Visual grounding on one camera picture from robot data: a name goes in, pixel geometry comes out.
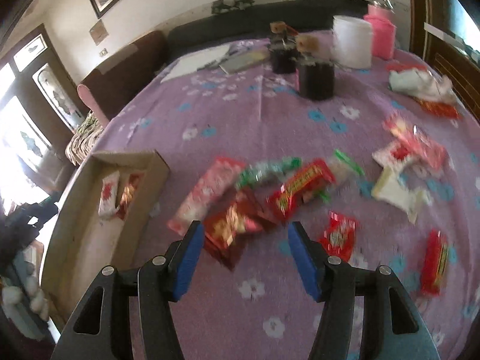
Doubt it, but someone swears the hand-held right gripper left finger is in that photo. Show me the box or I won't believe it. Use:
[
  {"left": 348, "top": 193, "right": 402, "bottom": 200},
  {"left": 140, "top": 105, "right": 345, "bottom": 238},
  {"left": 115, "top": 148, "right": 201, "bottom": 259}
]
[{"left": 50, "top": 219, "right": 206, "bottom": 360}]

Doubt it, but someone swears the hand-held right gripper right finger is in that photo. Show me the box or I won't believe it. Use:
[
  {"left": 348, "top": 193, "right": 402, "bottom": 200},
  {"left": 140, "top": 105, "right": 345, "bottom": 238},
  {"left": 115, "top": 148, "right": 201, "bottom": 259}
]
[{"left": 287, "top": 221, "right": 443, "bottom": 360}]

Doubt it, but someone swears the small red candy packet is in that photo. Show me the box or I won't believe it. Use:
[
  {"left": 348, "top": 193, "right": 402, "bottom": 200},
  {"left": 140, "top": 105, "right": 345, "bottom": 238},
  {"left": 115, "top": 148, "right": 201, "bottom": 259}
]
[{"left": 318, "top": 211, "right": 358, "bottom": 263}]

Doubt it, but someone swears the dark red gold snack packet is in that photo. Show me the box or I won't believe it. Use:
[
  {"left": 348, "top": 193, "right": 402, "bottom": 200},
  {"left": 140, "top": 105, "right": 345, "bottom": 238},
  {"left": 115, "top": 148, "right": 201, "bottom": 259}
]
[
  {"left": 202, "top": 191, "right": 278, "bottom": 271},
  {"left": 116, "top": 172, "right": 145, "bottom": 221}
]

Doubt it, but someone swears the pink snack packet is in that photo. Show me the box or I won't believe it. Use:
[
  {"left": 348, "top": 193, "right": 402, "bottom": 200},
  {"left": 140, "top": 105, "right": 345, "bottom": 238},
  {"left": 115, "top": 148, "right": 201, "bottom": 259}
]
[
  {"left": 167, "top": 157, "right": 246, "bottom": 236},
  {"left": 382, "top": 114, "right": 449, "bottom": 177}
]

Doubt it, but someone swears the red long snack packet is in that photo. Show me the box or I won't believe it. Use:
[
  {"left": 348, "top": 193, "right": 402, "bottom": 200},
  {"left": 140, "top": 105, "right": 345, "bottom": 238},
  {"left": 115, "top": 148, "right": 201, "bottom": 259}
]
[
  {"left": 268, "top": 159, "right": 336, "bottom": 221},
  {"left": 419, "top": 229, "right": 451, "bottom": 297}
]

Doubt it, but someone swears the cardboard box tray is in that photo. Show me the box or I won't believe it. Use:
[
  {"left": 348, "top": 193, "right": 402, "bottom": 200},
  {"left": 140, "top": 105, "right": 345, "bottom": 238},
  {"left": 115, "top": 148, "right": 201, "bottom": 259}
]
[{"left": 40, "top": 150, "right": 171, "bottom": 323}]

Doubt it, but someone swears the white red snack packet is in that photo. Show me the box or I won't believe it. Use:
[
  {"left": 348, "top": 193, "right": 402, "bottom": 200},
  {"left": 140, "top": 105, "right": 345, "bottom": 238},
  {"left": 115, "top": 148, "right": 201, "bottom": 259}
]
[
  {"left": 372, "top": 140, "right": 417, "bottom": 169},
  {"left": 98, "top": 170, "right": 121, "bottom": 218}
]

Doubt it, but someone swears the green clear snack packet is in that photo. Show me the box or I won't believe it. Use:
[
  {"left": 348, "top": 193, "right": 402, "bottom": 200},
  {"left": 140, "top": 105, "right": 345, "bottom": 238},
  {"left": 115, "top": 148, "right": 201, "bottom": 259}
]
[
  {"left": 235, "top": 157, "right": 302, "bottom": 190},
  {"left": 319, "top": 149, "right": 366, "bottom": 199}
]

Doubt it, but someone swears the plain white snack packet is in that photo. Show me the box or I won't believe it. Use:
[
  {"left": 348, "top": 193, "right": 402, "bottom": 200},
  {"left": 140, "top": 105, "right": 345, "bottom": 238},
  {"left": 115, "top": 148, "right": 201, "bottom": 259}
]
[{"left": 371, "top": 167, "right": 432, "bottom": 224}]

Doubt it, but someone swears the patterned seat cover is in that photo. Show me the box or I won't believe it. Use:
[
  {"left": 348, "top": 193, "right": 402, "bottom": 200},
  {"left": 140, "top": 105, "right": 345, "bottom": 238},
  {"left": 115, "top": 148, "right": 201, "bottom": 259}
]
[{"left": 64, "top": 110, "right": 106, "bottom": 166}]

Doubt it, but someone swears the wooden glass door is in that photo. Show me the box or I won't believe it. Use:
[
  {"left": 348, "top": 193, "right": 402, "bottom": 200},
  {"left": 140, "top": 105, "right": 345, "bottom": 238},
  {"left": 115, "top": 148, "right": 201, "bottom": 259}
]
[{"left": 0, "top": 22, "right": 91, "bottom": 211}]

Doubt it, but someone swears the purple floral tablecloth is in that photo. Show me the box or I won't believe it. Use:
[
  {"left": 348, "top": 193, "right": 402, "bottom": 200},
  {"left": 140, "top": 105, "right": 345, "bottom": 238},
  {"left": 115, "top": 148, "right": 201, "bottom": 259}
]
[{"left": 41, "top": 30, "right": 480, "bottom": 360}]

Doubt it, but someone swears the maroon armchair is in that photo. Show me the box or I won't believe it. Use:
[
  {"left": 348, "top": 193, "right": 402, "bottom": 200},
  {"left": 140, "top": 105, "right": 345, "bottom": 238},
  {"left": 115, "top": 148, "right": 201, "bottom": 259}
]
[{"left": 77, "top": 30, "right": 169, "bottom": 128}]

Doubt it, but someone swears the white paper sheet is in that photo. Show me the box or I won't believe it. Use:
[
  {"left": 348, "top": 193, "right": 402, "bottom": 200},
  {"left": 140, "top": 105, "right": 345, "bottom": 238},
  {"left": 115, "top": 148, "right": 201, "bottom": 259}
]
[{"left": 160, "top": 43, "right": 231, "bottom": 83}]

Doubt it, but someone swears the flat red packet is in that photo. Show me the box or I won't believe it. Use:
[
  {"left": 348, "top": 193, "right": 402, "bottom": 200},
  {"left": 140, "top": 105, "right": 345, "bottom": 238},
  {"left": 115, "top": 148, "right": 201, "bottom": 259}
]
[{"left": 418, "top": 97, "right": 460, "bottom": 119}]

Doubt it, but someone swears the grey notebook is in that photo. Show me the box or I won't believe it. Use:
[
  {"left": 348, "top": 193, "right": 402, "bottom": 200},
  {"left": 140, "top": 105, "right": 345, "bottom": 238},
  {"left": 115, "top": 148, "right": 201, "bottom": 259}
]
[{"left": 219, "top": 49, "right": 270, "bottom": 75}]

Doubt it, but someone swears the white cylindrical container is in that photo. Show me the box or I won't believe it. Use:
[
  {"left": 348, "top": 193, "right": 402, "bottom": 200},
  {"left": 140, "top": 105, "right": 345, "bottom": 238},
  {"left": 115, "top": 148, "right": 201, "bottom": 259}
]
[{"left": 332, "top": 15, "right": 374, "bottom": 69}]

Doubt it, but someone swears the pink bottle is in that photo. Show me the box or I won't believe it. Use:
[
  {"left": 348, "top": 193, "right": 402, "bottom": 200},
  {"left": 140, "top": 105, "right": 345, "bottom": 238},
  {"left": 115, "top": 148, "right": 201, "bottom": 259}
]
[{"left": 363, "top": 0, "right": 397, "bottom": 61}]

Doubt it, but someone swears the wooden furniture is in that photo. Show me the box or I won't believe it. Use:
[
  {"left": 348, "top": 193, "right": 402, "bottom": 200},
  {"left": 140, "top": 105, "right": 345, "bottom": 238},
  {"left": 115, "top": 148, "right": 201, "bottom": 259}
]
[{"left": 422, "top": 22, "right": 480, "bottom": 94}]

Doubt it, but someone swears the small wall plaque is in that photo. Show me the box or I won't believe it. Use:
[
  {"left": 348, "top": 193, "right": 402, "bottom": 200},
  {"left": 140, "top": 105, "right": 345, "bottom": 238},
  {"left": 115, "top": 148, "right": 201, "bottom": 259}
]
[{"left": 89, "top": 20, "right": 110, "bottom": 45}]

